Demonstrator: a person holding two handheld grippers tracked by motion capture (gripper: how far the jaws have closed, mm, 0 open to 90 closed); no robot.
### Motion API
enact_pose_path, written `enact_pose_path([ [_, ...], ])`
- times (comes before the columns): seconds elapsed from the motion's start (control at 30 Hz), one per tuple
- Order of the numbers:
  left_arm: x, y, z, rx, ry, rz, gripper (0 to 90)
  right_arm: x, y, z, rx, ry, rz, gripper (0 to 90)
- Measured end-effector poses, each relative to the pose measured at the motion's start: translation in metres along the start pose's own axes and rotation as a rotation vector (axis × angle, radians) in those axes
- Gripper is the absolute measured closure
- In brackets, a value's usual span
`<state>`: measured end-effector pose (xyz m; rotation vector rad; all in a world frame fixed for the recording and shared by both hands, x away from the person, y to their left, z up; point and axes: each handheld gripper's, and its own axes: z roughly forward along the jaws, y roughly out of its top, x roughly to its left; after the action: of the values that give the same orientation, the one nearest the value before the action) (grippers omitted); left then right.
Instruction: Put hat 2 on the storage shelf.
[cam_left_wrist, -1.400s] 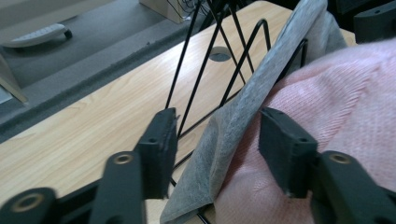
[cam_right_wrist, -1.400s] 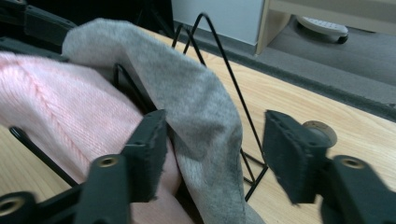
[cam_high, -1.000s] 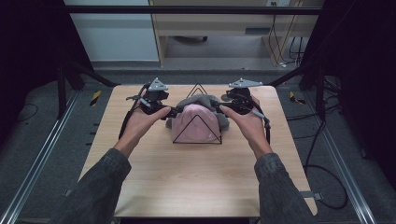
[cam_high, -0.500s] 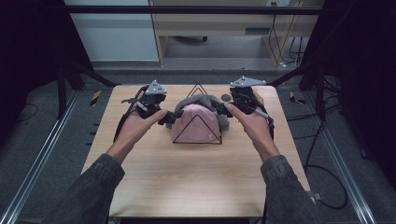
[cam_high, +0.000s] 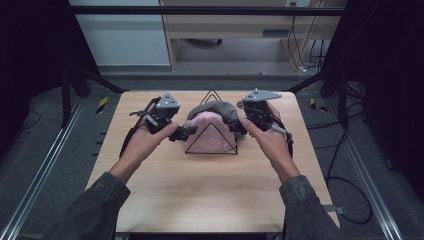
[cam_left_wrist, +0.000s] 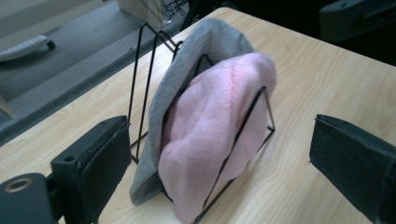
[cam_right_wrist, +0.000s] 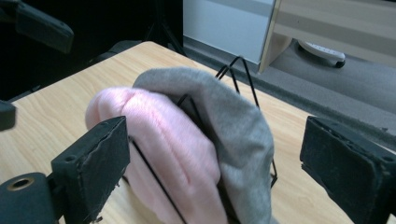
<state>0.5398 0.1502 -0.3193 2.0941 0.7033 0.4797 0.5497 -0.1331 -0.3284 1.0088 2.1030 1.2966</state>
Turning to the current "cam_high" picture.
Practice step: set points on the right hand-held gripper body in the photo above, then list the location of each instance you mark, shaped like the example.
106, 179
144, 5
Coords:
258, 110

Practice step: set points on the black horizontal frame bar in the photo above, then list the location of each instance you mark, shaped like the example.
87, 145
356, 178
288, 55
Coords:
200, 10

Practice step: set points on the pink knit beanie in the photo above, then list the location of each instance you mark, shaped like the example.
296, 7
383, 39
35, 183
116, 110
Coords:
210, 133

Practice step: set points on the person's right hand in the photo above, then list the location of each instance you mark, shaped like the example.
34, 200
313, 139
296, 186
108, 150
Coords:
271, 146

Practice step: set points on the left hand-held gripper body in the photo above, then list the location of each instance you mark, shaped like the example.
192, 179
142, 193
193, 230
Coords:
163, 113

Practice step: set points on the aluminium floor rail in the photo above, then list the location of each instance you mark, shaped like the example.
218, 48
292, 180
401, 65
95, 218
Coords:
365, 170
43, 166

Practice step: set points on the person's left hand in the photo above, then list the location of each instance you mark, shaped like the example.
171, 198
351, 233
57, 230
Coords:
143, 143

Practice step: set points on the white cabinet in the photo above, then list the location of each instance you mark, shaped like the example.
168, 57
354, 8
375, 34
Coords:
123, 40

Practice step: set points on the grey knit beanie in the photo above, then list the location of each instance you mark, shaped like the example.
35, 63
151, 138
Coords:
216, 107

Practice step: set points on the light wooden desk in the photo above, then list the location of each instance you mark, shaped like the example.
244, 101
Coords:
226, 25

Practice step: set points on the black diagonal frame brace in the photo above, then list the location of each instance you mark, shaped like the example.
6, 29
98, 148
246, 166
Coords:
316, 80
96, 79

